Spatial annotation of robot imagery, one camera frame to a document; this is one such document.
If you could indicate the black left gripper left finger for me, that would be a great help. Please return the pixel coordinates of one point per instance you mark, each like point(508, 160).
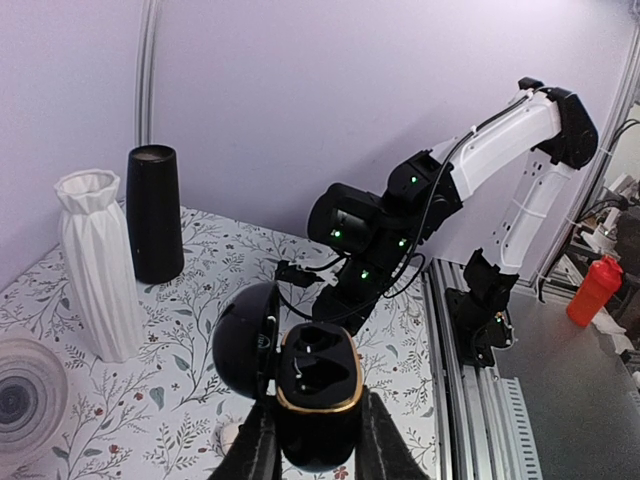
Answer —
point(255, 452)

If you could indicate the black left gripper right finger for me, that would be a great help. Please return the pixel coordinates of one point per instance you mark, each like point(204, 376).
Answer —
point(381, 452)

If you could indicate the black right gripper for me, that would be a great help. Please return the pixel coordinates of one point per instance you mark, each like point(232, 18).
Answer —
point(350, 301)

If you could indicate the black earbud case gold trim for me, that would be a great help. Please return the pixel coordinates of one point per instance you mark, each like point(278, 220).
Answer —
point(309, 378)

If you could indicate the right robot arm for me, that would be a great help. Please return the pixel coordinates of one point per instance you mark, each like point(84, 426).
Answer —
point(379, 234)

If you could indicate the white earbud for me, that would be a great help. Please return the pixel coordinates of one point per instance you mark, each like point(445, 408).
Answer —
point(225, 435)

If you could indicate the grey spiral plate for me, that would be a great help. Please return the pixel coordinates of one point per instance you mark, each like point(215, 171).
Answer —
point(34, 395)

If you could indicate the red shaker bottle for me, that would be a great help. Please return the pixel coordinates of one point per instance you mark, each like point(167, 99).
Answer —
point(603, 280)

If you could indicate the white ribbed vase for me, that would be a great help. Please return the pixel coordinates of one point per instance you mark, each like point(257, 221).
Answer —
point(94, 240)

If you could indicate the aluminium front rail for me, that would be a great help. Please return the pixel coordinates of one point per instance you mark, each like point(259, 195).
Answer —
point(483, 427)

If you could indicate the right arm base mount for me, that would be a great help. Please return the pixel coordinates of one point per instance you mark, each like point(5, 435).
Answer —
point(472, 312)

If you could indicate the left aluminium frame post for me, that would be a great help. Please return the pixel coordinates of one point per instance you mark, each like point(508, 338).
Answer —
point(145, 69)

